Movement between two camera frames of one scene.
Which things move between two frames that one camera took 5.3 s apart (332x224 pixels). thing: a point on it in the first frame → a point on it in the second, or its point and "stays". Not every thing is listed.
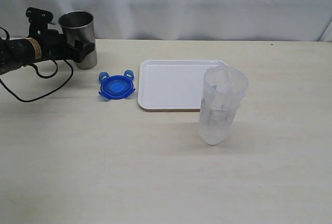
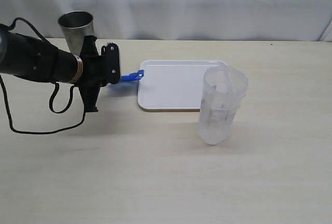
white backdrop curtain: [219, 8] stays
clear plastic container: [223, 88] stays
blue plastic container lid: [116, 86] → [133, 76]
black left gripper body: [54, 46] → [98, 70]
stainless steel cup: [79, 25] stays
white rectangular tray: [171, 85] stays
